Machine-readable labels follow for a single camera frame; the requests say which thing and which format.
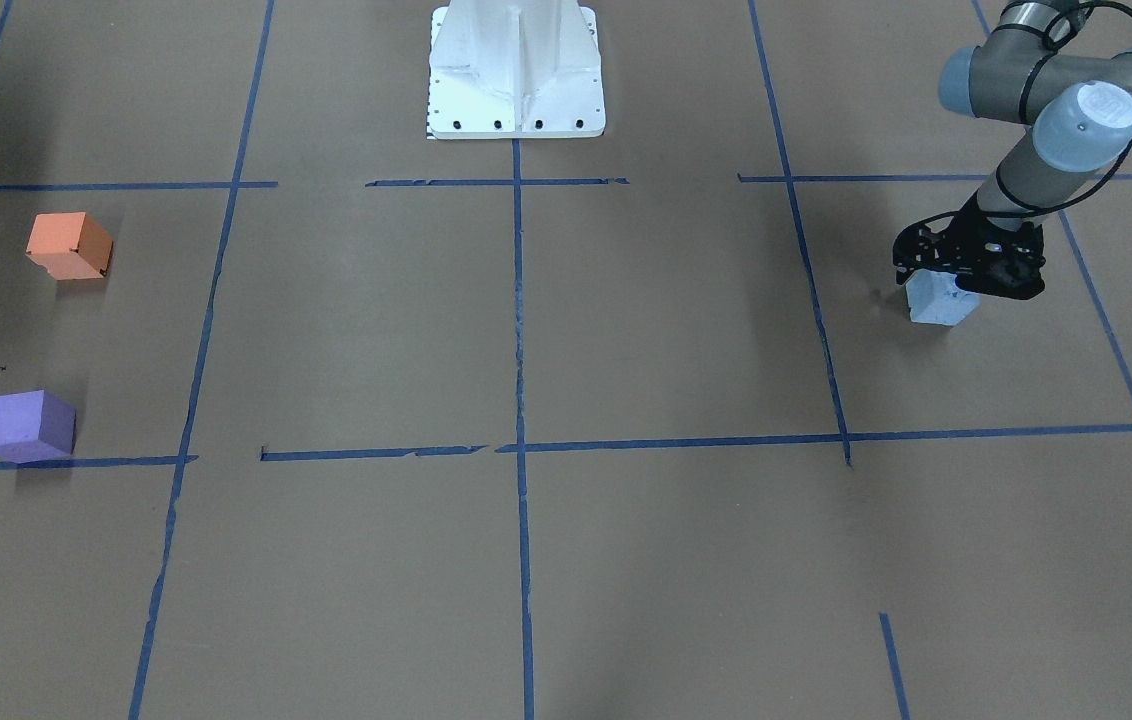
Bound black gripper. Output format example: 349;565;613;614
892;199;1045;300

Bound light blue foam block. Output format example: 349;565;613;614
904;271;981;327

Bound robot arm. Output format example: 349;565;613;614
892;1;1132;300

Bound orange foam block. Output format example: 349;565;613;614
25;211;114;281

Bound purple foam block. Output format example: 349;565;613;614
0;389;76;464

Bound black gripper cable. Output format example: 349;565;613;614
991;0;1132;216

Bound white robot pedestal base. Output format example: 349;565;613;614
426;1;607;140

